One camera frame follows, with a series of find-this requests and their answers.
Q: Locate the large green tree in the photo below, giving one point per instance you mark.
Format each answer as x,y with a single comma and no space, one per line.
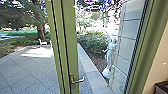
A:
36,16

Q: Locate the green framed glass door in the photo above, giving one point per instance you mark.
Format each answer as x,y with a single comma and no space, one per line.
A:
66,40

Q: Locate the small white wall plate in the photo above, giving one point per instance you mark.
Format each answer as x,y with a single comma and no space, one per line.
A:
163,65

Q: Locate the green garden hedge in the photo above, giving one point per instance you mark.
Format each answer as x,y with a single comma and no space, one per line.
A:
93,41

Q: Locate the white garden statue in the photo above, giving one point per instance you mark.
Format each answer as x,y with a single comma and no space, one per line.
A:
108,56

